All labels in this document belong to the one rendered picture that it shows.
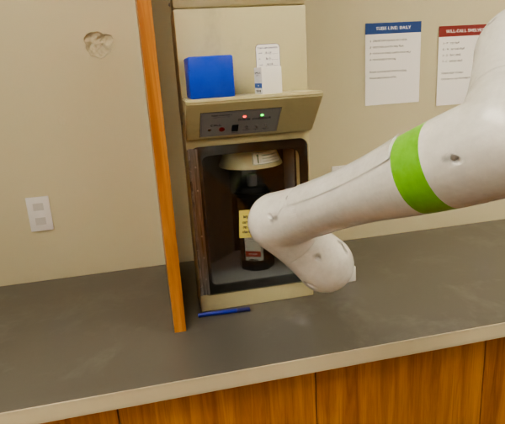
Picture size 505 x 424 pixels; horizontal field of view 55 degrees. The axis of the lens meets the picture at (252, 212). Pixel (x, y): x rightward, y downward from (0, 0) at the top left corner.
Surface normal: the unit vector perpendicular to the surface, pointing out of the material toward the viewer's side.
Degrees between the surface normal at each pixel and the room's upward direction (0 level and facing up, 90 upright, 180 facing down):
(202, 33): 90
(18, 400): 0
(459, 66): 90
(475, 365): 90
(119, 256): 90
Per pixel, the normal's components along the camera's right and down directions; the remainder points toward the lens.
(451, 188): -0.53, 0.68
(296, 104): 0.19, 0.86
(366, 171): -0.88, -0.22
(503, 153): -0.52, 0.30
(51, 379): -0.06, -0.96
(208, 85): 0.22, 0.25
